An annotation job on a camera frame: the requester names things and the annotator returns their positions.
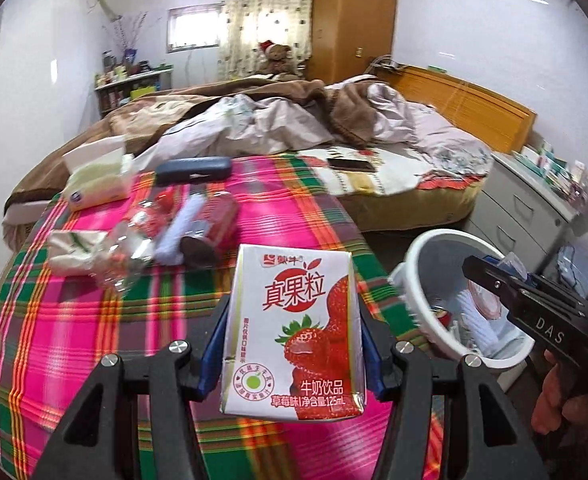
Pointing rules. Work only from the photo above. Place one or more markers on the small red drink can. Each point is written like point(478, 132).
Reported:
point(210, 232)

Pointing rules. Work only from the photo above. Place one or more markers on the dried branch vase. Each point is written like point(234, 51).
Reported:
point(123, 35)

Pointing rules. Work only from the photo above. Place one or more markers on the wall shelf with items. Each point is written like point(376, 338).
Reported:
point(121, 82)

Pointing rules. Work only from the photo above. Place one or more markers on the brown teddy bear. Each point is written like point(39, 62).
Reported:
point(276, 60)

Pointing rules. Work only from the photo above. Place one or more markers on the brown blanket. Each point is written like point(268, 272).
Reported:
point(199, 110)

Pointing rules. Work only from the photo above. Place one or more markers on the white foam net piece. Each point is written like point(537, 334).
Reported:
point(167, 250)

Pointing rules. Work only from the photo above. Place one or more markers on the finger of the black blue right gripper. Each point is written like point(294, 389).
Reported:
point(483, 437)

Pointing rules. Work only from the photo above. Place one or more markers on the tissue pack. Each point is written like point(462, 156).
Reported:
point(100, 173)

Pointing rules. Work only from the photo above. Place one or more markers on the patterned curtain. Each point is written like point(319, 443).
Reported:
point(247, 24)

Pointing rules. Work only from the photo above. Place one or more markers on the black smartphone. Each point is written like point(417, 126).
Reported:
point(350, 165)

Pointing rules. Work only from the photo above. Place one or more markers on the strawberry milk carton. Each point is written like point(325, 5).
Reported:
point(292, 348)

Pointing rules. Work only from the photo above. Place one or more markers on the large red drink can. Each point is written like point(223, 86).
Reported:
point(443, 316)

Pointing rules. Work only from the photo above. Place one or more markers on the clear cola plastic bottle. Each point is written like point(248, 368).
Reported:
point(129, 247)

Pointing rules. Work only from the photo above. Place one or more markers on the person's right hand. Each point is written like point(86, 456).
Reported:
point(553, 405)

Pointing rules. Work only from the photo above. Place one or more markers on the blue bag on floor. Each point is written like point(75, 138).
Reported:
point(572, 269)

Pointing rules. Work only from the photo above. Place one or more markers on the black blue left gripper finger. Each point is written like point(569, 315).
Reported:
point(97, 437)

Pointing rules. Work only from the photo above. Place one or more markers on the grey nightstand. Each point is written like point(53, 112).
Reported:
point(516, 211)

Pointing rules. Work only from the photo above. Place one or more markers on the floral bed sheet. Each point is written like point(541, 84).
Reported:
point(396, 172)

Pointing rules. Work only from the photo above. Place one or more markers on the dark blue glasses case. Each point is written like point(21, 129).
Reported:
point(193, 170)

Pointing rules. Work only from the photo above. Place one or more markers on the white dinosaur paper bag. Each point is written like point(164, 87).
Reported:
point(72, 253)

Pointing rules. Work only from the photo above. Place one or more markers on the wooden wardrobe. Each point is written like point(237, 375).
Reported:
point(346, 36)

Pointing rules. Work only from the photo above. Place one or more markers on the light pink duvet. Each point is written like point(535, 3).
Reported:
point(237, 128)

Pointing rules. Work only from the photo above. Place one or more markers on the small window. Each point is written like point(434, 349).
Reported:
point(193, 27)

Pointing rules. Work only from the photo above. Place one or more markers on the white trash bin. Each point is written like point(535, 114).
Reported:
point(432, 275)

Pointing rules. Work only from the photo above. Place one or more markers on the wooden headboard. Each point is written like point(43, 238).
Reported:
point(500, 122)

